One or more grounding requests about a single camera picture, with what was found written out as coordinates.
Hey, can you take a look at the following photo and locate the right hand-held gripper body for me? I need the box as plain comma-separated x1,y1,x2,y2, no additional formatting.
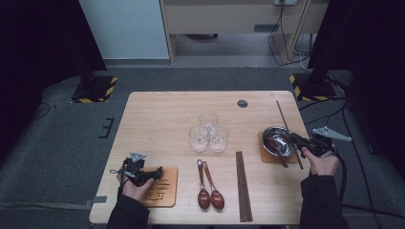
306,126,352,158

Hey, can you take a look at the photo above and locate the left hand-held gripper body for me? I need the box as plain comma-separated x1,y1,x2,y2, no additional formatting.
109,152,147,183

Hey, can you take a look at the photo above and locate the stainless steel bowl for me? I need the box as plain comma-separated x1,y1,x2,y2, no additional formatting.
261,126,299,158

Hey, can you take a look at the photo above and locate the dark red wooden spoon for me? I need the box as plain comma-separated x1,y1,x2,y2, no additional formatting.
202,160,225,211
196,158,212,210
266,136,289,169

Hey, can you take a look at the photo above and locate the single dark chopstick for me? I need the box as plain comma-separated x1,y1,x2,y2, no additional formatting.
275,99,305,171

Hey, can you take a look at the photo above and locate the person's left hand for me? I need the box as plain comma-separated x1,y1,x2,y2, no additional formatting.
117,174,156,202

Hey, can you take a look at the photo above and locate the person's right hand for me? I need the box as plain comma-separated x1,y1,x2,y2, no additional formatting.
300,144,340,177

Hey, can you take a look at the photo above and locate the grey floor strip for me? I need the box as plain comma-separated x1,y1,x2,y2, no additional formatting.
84,195,108,207

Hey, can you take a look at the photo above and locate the black stand base striped edge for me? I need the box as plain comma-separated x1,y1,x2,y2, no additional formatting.
71,65,118,104
288,72,338,102

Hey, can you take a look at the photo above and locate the clear drinking glass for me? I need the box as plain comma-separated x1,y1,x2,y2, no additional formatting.
188,124,209,153
208,125,230,153
199,112,219,132

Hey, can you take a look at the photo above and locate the bundle of dark wooden chopsticks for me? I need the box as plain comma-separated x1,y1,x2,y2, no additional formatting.
235,151,254,223

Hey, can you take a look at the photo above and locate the black curtain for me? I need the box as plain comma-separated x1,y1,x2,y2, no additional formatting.
307,0,405,179
0,0,107,161

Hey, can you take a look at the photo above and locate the white cabinet panel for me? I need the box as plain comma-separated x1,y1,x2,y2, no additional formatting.
77,0,170,60

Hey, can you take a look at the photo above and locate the dark object under desk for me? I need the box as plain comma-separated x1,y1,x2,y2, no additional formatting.
185,32,220,41

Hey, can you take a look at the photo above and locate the beige wooden desk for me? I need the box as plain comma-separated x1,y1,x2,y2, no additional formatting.
160,0,330,66

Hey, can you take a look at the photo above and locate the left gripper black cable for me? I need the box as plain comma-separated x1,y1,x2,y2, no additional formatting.
117,177,132,198

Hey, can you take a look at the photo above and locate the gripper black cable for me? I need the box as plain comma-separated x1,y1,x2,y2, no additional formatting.
332,152,349,205
117,177,132,198

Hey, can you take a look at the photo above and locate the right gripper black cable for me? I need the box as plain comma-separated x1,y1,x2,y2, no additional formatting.
332,152,349,205

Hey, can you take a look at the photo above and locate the long black floor cable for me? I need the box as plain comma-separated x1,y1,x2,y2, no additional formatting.
341,106,383,229

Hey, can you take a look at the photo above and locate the black hanging cable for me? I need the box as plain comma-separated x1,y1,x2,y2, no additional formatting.
267,3,311,67

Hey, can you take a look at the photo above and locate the thin black floor cable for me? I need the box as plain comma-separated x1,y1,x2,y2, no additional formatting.
32,102,53,120

